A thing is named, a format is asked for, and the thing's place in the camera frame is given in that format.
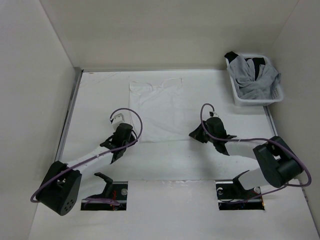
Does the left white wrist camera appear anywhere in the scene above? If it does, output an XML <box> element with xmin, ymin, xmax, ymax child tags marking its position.
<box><xmin>110</xmin><ymin>113</ymin><xmax>126</xmax><ymax>130</ymax></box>

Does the white plastic laundry basket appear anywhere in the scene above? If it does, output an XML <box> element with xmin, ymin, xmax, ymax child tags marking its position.
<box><xmin>225</xmin><ymin>53</ymin><xmax>284</xmax><ymax>107</ymax></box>

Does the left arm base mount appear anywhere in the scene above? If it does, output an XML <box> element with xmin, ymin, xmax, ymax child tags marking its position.
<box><xmin>80</xmin><ymin>172</ymin><xmax>129</xmax><ymax>211</ymax></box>

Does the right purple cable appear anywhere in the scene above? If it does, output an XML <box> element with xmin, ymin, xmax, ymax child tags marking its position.
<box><xmin>201</xmin><ymin>103</ymin><xmax>313</xmax><ymax>203</ymax></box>

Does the white tank top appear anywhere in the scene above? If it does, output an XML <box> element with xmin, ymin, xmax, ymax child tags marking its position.
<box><xmin>128</xmin><ymin>78</ymin><xmax>189</xmax><ymax>143</ymax></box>

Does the grey tank top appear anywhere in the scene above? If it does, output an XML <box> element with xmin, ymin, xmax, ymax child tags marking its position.
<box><xmin>227</xmin><ymin>62</ymin><xmax>281</xmax><ymax>100</ymax></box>

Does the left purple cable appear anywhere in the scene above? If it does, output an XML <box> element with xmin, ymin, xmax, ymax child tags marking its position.
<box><xmin>29</xmin><ymin>107</ymin><xmax>143</xmax><ymax>207</ymax></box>

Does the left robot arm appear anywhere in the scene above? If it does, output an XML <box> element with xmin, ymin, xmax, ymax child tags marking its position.
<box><xmin>30</xmin><ymin>123</ymin><xmax>142</xmax><ymax>216</ymax></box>

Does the purple cable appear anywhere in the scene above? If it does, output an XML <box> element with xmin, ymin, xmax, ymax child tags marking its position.
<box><xmin>29</xmin><ymin>107</ymin><xmax>143</xmax><ymax>207</ymax></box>
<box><xmin>201</xmin><ymin>103</ymin><xmax>313</xmax><ymax>203</ymax></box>

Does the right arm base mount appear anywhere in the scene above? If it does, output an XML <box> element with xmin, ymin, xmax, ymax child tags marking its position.
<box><xmin>215</xmin><ymin>180</ymin><xmax>265</xmax><ymax>211</ymax></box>

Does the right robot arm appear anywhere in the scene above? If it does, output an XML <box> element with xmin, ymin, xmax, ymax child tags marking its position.
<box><xmin>189</xmin><ymin>117</ymin><xmax>304</xmax><ymax>198</ymax></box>

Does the black tank top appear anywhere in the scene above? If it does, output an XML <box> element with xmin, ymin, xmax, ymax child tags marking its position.
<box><xmin>224</xmin><ymin>51</ymin><xmax>266</xmax><ymax>81</ymax></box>

